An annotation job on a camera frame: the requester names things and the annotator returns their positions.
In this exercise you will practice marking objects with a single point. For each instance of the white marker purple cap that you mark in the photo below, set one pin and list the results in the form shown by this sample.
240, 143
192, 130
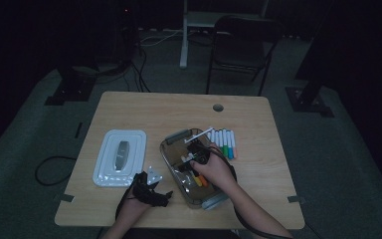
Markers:
217, 137

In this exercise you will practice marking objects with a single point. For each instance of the clear plastic storage box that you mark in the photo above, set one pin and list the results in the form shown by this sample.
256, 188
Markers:
179, 149

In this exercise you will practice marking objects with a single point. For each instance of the grey tape piece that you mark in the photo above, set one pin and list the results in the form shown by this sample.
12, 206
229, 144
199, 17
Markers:
64, 198
295, 199

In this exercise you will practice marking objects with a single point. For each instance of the grey round stand base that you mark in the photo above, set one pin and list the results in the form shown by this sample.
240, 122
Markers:
89, 70

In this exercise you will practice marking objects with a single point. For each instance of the white marker orange cap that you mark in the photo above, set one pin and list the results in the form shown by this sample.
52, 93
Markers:
203, 181

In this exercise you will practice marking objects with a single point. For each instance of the small black strip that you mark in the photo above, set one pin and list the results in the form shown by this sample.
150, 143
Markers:
78, 130

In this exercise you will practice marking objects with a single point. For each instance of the black metal stand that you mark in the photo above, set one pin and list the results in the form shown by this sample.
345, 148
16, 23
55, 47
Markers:
311, 96
73, 89

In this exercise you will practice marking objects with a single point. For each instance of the white box lid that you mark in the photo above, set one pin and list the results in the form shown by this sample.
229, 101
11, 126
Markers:
136, 146

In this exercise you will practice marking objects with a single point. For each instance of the white marker brown cap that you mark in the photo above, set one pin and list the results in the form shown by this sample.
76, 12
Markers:
212, 136

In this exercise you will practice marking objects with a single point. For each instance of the dark equipment tower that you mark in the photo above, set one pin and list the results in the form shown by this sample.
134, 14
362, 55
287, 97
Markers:
126, 33

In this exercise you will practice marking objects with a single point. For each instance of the white desk frame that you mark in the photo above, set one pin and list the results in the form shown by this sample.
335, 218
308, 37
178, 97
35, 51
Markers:
184, 49

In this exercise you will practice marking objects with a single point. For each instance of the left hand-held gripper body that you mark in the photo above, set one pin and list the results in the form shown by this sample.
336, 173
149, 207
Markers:
153, 176

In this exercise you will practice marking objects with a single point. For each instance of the white marker light blue cap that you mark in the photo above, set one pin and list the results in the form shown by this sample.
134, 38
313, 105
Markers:
230, 154

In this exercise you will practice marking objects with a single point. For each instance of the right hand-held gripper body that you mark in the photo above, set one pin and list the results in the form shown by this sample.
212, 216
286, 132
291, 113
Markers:
199, 152

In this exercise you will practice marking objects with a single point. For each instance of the white marker yellow cap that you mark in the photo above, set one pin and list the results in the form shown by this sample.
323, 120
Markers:
197, 181

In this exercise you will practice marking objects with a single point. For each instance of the black folding chair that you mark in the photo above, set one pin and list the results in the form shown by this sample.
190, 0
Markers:
242, 49

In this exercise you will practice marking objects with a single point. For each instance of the person's right hand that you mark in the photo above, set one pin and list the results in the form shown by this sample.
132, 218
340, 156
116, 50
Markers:
217, 172

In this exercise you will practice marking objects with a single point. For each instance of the white marker magenta cap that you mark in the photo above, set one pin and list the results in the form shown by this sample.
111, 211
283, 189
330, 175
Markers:
209, 136

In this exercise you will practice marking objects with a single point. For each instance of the person's left hand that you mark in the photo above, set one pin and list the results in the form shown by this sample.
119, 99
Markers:
132, 209

